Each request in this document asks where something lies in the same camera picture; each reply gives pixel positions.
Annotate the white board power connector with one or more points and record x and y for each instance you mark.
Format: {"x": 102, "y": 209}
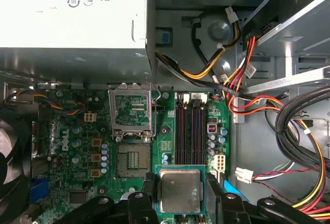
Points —
{"x": 219, "y": 162}

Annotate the CPU socket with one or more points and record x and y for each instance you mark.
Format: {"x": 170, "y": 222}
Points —
{"x": 132, "y": 161}

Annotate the black RAM slot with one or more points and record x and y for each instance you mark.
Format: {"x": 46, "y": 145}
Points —
{"x": 195, "y": 131}
{"x": 185, "y": 131}
{"x": 201, "y": 131}

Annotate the blue VGA port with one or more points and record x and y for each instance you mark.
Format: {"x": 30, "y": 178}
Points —
{"x": 40, "y": 190}

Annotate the green motherboard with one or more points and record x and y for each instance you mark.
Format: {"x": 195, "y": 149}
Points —
{"x": 157, "y": 154}

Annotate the silver CPU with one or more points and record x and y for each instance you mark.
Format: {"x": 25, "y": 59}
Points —
{"x": 179, "y": 190}

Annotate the metal locking lever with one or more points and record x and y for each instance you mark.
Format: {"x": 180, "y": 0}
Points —
{"x": 155, "y": 121}

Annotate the blue plastic case clip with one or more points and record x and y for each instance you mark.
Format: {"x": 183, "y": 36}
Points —
{"x": 165, "y": 38}

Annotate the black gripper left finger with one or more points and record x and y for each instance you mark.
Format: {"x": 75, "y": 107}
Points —
{"x": 139, "y": 208}

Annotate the grey optical drive cage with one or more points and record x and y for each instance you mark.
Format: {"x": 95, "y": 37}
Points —
{"x": 283, "y": 41}

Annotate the black case fan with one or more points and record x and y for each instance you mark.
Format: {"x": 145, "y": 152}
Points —
{"x": 10, "y": 144}

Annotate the black open PC case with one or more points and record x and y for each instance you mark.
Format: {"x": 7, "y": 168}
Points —
{"x": 252, "y": 144}

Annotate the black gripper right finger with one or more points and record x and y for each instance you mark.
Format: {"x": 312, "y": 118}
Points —
{"x": 232, "y": 211}

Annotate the grey power supply unit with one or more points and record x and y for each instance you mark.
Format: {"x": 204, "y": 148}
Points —
{"x": 77, "y": 23}

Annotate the white four-pin board connector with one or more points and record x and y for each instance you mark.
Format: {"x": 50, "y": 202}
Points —
{"x": 90, "y": 117}

